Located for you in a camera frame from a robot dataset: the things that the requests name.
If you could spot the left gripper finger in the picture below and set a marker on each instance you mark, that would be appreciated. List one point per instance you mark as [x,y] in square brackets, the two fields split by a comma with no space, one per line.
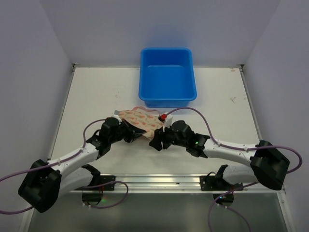
[132,136]
[133,129]

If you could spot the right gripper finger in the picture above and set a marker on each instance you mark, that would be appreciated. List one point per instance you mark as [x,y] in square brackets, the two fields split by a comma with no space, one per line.
[166,141]
[156,142]

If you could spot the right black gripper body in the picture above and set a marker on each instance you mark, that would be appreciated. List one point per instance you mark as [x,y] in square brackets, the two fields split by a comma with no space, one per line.
[163,138]

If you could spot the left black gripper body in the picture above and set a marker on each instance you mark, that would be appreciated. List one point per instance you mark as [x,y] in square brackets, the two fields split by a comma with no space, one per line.
[128,132]

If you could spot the floral mesh laundry bag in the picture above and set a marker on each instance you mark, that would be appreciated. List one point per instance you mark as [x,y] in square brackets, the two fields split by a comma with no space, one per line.
[144,119]

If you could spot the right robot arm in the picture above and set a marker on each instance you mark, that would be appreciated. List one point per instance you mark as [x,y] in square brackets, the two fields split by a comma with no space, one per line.
[262,163]

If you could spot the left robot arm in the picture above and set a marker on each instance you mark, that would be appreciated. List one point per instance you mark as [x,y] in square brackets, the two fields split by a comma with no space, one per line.
[41,186]

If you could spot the blue plastic bin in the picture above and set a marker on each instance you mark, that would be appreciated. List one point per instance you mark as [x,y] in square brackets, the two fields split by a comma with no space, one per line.
[167,77]

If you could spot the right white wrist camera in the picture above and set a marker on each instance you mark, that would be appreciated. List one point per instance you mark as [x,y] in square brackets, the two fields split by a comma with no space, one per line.
[166,119]

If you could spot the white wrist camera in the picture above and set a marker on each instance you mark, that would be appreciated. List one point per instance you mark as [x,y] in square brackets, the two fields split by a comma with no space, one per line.
[116,115]
[166,119]

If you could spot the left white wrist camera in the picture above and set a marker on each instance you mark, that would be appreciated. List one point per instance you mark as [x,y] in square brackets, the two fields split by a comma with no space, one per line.
[116,115]

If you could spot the aluminium mounting rail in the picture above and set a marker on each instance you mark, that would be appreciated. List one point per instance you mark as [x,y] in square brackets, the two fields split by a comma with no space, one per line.
[161,183]

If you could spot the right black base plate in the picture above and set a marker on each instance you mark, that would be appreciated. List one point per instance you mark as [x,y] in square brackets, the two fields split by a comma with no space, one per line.
[210,182]

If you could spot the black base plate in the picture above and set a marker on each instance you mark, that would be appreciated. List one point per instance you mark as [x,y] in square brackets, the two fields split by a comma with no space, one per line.
[210,182]
[93,193]

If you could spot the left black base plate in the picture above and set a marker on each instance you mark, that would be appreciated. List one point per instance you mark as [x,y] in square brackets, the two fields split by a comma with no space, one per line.
[93,193]

